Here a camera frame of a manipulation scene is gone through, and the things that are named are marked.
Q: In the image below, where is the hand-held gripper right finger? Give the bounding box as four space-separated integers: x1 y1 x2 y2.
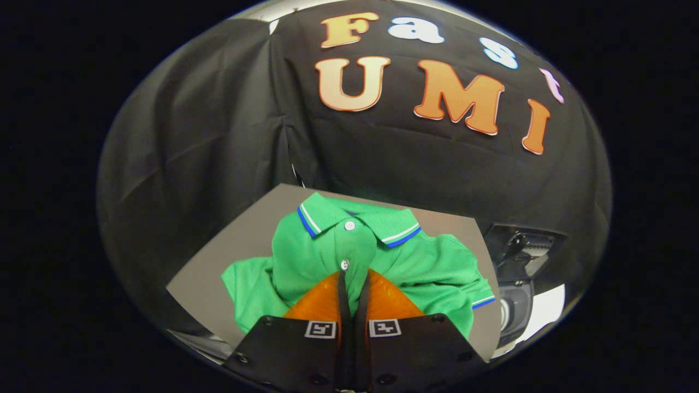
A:
352 267 489 393

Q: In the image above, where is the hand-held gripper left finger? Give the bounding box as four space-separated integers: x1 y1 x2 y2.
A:
223 270 353 393

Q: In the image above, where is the green polo shirt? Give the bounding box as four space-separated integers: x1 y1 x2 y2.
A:
221 191 496 340

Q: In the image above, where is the grey side stand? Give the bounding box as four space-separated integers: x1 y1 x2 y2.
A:
166 183 502 365

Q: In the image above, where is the black backdrop cloth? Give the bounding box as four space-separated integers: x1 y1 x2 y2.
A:
97 0 613 353

